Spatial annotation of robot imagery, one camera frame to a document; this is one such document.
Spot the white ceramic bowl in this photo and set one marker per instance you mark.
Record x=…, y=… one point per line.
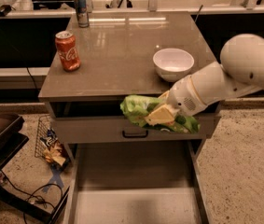
x=172, y=64

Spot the grey drawer cabinet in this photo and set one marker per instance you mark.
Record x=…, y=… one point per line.
x=116, y=52

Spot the blue snack bag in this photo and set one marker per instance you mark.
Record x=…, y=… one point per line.
x=49, y=138

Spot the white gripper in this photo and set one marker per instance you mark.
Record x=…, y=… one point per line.
x=183, y=96

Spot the yellow crumpled snack bag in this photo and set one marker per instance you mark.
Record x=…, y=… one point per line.
x=54, y=154

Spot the wire mesh basket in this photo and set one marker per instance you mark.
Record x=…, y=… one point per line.
x=42, y=126

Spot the orange Coca-Cola can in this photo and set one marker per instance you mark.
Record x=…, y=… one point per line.
x=65, y=43

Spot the green rice chip bag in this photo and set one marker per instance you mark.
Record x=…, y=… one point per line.
x=136, y=107

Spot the open middle drawer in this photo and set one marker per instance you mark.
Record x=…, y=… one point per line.
x=136, y=183

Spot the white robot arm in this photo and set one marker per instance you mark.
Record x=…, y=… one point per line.
x=239, y=72

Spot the black tray stand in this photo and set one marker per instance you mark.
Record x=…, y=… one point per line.
x=11, y=142

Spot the top drawer with black handle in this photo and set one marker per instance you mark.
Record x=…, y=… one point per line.
x=89, y=130

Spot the blue silver energy drink can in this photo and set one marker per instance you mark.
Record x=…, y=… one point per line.
x=81, y=13

